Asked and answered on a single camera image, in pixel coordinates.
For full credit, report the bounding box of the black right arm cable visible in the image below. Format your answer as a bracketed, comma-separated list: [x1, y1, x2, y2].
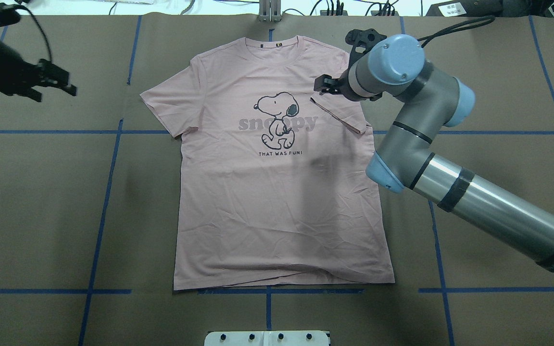
[419, 15, 496, 48]

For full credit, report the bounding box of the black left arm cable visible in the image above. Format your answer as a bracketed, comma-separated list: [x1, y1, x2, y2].
[13, 4, 53, 64]

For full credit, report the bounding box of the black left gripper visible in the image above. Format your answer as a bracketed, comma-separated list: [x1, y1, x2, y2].
[0, 41, 77, 102]

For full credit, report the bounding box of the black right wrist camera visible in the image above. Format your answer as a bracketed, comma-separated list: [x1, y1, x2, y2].
[345, 28, 387, 66]

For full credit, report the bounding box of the white pedestal column with base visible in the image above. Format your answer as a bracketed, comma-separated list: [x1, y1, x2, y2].
[204, 330, 331, 346]

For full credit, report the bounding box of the pink Snoopy t-shirt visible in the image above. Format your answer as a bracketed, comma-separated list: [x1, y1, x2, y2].
[140, 36, 394, 291]

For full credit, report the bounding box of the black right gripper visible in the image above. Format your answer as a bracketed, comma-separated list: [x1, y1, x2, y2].
[314, 72, 354, 100]

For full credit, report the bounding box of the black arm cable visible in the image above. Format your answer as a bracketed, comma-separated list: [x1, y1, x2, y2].
[13, 4, 53, 64]
[419, 15, 496, 48]

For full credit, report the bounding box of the aluminium frame post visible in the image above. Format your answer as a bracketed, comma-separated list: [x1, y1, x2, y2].
[258, 0, 283, 23]

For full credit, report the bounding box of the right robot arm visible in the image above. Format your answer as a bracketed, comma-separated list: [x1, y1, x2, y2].
[314, 29, 554, 273]

